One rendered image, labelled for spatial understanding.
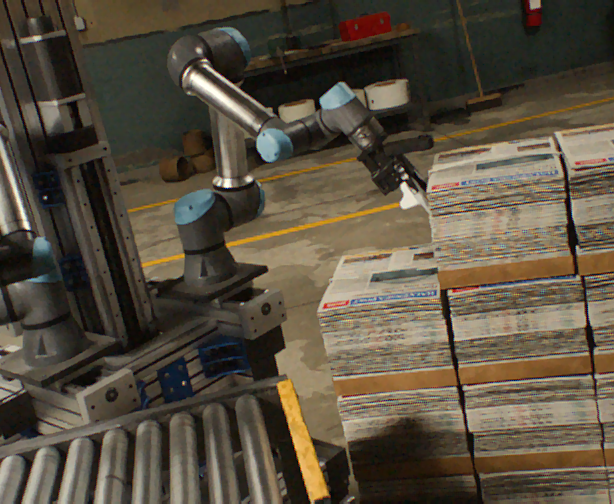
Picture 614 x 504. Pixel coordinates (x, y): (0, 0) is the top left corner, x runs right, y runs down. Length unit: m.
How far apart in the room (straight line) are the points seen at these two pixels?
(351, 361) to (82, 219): 0.76
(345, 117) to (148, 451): 0.87
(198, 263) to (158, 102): 6.16
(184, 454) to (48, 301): 0.65
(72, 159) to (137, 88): 6.25
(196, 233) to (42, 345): 0.51
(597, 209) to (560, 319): 0.26
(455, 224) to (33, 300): 0.96
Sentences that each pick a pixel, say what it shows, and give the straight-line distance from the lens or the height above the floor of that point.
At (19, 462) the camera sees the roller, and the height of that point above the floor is 0.79.
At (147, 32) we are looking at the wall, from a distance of 8.46.
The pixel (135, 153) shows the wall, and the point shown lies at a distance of 8.57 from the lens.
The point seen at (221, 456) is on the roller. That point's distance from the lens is 1.58.
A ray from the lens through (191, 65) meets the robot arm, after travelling 2.22.
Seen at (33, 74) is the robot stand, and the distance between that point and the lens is 2.29.
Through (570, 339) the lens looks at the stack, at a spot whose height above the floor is 0.69.
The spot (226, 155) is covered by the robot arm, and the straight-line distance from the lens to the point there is 2.41.
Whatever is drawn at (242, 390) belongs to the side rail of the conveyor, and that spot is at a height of 0.80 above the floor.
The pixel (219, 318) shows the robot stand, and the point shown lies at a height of 0.73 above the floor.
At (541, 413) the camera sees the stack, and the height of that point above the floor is 0.52.
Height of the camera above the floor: 1.55
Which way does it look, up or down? 17 degrees down
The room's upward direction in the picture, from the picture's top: 12 degrees counter-clockwise
